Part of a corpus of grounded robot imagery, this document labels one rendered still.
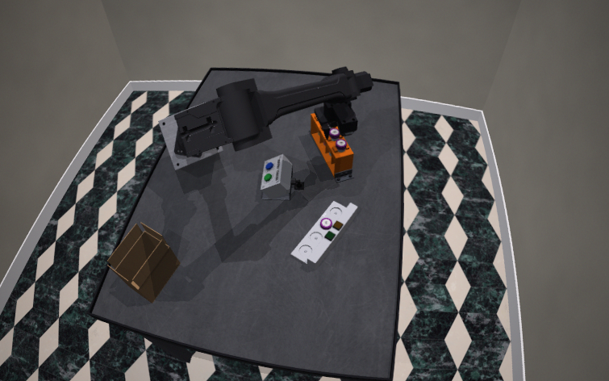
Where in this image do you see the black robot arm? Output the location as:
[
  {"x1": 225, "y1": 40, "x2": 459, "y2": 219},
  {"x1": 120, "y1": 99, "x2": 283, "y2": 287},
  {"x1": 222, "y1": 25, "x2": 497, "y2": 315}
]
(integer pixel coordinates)
[{"x1": 174, "y1": 66, "x2": 373, "y2": 157}]

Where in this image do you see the brown cardboard box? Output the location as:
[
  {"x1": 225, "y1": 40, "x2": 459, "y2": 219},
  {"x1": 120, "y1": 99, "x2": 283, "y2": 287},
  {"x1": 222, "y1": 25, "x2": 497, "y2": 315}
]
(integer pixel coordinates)
[{"x1": 107, "y1": 222, "x2": 181, "y2": 303}]

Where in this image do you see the black table edge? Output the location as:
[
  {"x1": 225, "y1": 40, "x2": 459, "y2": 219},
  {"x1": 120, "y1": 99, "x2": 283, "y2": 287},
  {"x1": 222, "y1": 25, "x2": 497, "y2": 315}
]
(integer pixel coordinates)
[{"x1": 87, "y1": 68, "x2": 404, "y2": 381}]

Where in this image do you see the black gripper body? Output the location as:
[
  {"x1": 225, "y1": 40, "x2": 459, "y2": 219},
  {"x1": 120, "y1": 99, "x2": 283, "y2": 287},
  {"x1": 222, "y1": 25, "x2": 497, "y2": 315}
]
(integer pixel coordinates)
[{"x1": 314, "y1": 107, "x2": 356, "y2": 128}]

